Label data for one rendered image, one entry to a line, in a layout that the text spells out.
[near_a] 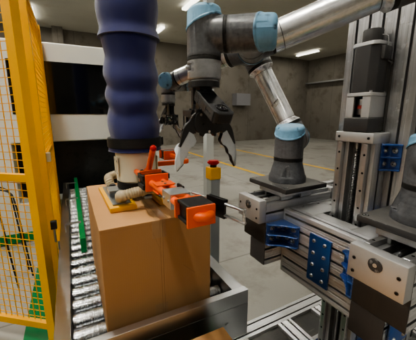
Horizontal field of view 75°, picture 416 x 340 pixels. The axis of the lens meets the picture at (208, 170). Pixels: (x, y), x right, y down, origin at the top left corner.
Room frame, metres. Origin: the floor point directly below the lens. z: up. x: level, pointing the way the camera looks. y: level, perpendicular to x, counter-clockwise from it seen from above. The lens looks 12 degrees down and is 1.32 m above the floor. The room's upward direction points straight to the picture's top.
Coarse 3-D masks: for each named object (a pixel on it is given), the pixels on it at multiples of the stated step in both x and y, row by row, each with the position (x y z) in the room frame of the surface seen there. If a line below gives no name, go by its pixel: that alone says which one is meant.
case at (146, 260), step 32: (96, 192) 1.21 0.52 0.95; (96, 224) 0.88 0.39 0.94; (128, 224) 0.85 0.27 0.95; (160, 224) 0.89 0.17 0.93; (96, 256) 1.06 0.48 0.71; (128, 256) 0.83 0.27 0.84; (160, 256) 0.88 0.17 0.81; (192, 256) 0.94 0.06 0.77; (128, 288) 0.83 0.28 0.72; (160, 288) 0.88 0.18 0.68; (192, 288) 0.94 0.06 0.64; (128, 320) 0.83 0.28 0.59
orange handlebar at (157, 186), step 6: (174, 156) 1.44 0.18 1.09; (162, 162) 1.25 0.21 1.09; (168, 162) 1.26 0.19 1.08; (174, 162) 1.28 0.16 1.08; (186, 162) 1.31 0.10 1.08; (162, 180) 0.90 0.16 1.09; (168, 180) 0.87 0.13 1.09; (156, 186) 0.82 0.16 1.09; (168, 186) 0.83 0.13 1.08; (174, 186) 0.81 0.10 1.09; (156, 192) 0.82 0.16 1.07; (174, 198) 0.69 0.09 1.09; (210, 210) 0.60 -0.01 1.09; (198, 216) 0.58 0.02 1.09; (204, 216) 0.58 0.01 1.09; (210, 216) 0.58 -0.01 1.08
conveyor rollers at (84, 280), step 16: (80, 192) 2.54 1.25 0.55; (80, 256) 1.37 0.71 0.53; (80, 272) 1.21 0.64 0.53; (80, 288) 1.07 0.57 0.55; (96, 288) 1.08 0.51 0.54; (80, 304) 0.97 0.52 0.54; (96, 304) 0.99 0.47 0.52; (80, 320) 0.89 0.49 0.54; (96, 320) 0.91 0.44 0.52; (80, 336) 0.81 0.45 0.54
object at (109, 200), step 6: (102, 192) 1.15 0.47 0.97; (108, 192) 1.13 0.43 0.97; (108, 198) 1.06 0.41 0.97; (114, 198) 1.04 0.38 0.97; (108, 204) 0.99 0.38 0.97; (114, 204) 0.97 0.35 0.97; (120, 204) 0.98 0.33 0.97; (126, 204) 0.98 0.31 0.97; (132, 204) 0.98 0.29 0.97; (114, 210) 0.95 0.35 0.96; (120, 210) 0.96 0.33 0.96
